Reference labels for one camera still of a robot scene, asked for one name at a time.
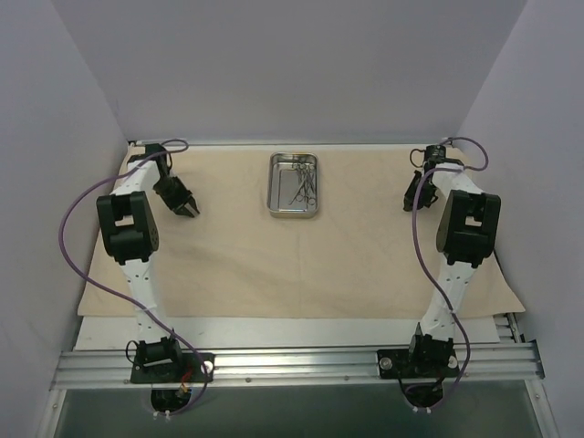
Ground steel surgical forceps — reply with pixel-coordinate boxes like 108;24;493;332
287;160;318;206

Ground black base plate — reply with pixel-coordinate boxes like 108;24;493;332
130;352;215;384
376;348;459;380

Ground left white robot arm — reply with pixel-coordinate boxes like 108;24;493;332
96;139;200;382

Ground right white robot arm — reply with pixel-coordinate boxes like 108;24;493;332
403;142;501;377

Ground purple cable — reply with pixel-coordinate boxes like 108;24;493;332
59;139;214;417
410;135;492;414

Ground metal instrument tray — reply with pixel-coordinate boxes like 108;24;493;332
266;152;319;219

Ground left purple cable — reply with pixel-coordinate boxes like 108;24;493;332
59;139;214;417

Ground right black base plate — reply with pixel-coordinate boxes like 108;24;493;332
376;348;459;380

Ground back aluminium rail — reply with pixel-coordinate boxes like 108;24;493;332
129;138;189;147

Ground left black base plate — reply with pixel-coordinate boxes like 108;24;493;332
130;352;215;384

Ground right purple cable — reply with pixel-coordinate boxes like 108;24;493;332
410;135;492;414

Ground beige cloth wrap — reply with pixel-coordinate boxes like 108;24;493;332
76;144;526;320

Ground front aluminium rail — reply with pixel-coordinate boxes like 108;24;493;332
52;342;545;390

